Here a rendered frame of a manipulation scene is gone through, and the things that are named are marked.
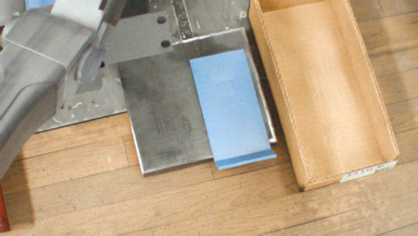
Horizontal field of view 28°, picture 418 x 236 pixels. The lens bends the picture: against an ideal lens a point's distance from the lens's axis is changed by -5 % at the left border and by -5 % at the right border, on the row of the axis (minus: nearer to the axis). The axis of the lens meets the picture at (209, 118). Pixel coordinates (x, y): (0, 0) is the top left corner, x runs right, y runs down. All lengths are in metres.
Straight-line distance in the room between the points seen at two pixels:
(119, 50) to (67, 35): 0.15
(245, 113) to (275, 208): 0.12
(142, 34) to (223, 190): 0.27
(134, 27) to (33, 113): 0.21
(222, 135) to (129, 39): 0.24
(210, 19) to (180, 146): 0.19
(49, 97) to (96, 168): 0.38
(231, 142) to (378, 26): 0.27
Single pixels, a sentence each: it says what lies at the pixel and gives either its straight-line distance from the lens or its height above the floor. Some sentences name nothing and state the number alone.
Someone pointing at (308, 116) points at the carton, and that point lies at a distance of 1.10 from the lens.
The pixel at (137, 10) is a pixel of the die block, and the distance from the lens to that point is 1.12.
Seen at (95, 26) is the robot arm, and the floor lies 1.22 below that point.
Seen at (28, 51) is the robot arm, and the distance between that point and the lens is 0.72.
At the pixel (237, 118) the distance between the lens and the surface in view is 1.07.
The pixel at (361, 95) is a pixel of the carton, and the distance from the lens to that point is 1.12.
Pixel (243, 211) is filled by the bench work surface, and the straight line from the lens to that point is 1.06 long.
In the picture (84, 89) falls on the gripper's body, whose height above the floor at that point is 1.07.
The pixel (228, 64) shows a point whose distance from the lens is 1.09.
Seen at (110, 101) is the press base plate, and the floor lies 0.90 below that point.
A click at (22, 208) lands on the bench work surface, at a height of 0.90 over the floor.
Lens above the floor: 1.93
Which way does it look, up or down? 71 degrees down
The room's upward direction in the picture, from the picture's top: 5 degrees clockwise
